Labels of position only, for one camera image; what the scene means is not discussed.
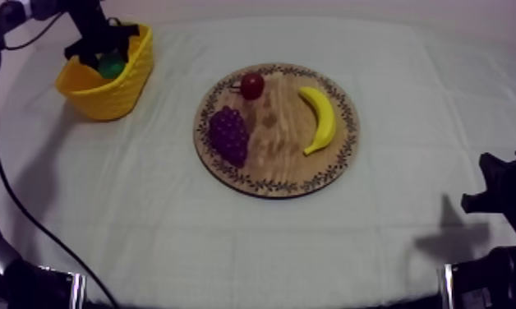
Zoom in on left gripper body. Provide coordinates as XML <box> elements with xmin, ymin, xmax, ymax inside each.
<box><xmin>63</xmin><ymin>22</ymin><xmax>141</xmax><ymax>71</ymax></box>

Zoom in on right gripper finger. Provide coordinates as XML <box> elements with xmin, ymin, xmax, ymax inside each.
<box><xmin>460</xmin><ymin>191</ymin><xmax>501</xmax><ymax>215</ymax></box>
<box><xmin>478</xmin><ymin>151</ymin><xmax>508</xmax><ymax>191</ymax></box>

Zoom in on green toy pear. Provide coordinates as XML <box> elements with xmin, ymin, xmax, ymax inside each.
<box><xmin>96</xmin><ymin>52</ymin><xmax>127</xmax><ymax>81</ymax></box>

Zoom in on yellow plastic basket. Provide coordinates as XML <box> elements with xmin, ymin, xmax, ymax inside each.
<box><xmin>54</xmin><ymin>23</ymin><xmax>155</xmax><ymax>122</ymax></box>

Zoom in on round wooden board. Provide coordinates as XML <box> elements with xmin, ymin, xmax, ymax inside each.
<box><xmin>192</xmin><ymin>62</ymin><xmax>362</xmax><ymax>201</ymax></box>

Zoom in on small red fruit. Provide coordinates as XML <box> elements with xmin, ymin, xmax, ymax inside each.
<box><xmin>229</xmin><ymin>72</ymin><xmax>266</xmax><ymax>102</ymax></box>

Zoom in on purple toy grapes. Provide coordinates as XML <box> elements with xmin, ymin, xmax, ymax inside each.
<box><xmin>207</xmin><ymin>104</ymin><xmax>251</xmax><ymax>168</ymax></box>

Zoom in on yellow toy banana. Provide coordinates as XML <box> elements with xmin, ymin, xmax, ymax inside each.
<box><xmin>297</xmin><ymin>85</ymin><xmax>338</xmax><ymax>157</ymax></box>

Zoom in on black cable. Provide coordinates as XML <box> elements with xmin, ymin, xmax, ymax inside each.
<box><xmin>0</xmin><ymin>81</ymin><xmax>122</xmax><ymax>309</ymax></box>
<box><xmin>2</xmin><ymin>12</ymin><xmax>66</xmax><ymax>52</ymax></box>

